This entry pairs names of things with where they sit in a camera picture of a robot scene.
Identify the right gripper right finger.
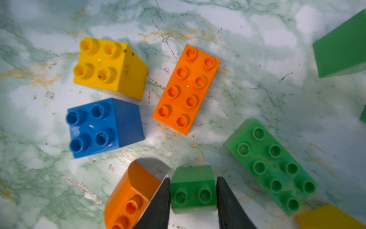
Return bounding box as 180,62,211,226
216,177,257,229

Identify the green square lego brick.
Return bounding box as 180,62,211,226
313,9,366,78

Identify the orange long lego brick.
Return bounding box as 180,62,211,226
152,45,221,135

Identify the blue lego brick left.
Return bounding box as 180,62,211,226
66,98,145,158

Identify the green long lego brick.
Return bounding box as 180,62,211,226
224,118,317,216

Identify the small orange lego brick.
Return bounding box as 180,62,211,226
104,161,161,229

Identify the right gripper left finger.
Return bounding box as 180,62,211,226
133,177,171,229

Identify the yellow lego brick centre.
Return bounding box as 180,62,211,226
296,205,366,229

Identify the yellow lego brick left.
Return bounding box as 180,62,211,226
73,37,148,100

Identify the small green lego brick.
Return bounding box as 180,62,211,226
170,166,217,214

